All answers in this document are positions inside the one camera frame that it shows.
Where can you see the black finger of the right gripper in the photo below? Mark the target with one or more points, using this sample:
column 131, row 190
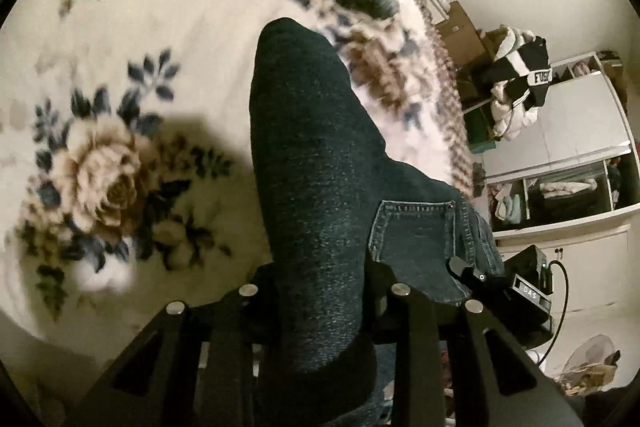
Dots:
column 468, row 275

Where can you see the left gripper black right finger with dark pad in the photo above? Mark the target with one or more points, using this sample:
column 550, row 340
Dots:
column 494, row 382

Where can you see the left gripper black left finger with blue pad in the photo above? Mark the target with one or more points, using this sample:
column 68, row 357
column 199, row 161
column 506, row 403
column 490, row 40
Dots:
column 188, row 367

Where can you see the dark blue denim jeans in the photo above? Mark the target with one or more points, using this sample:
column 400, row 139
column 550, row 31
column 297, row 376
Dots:
column 332, row 203

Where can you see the white wardrobe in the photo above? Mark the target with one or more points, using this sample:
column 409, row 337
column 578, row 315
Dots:
column 569, row 185

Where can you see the white puffy coat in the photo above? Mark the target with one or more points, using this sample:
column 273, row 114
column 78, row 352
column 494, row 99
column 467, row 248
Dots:
column 509, row 121

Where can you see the brown checkered bed sheet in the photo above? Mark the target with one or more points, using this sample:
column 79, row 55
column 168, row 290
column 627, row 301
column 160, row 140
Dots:
column 448, row 107

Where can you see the black white jacket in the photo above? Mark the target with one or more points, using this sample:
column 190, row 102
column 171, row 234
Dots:
column 522, row 76

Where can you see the floral white bed quilt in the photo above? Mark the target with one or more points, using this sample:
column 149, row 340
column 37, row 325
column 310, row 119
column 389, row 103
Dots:
column 126, row 178

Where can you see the brown cardboard box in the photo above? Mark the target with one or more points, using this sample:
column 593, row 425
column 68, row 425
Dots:
column 461, row 39

